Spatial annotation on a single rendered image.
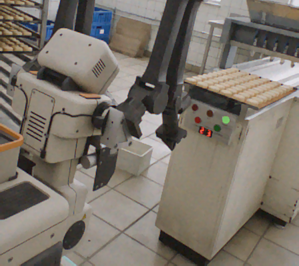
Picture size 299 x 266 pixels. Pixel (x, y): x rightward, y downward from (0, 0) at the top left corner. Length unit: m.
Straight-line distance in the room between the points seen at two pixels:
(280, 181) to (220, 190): 0.72
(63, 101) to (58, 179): 0.28
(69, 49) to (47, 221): 0.50
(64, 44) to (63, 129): 0.27
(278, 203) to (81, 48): 1.82
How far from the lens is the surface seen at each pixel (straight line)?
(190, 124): 1.92
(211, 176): 1.98
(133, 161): 2.82
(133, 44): 6.37
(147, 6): 6.51
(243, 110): 1.79
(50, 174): 1.32
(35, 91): 1.24
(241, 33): 2.63
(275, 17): 2.53
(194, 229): 2.14
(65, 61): 1.20
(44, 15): 2.50
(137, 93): 1.20
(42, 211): 1.01
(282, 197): 2.66
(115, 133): 1.12
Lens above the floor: 1.40
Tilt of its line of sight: 17 degrees down
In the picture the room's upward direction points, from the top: 11 degrees clockwise
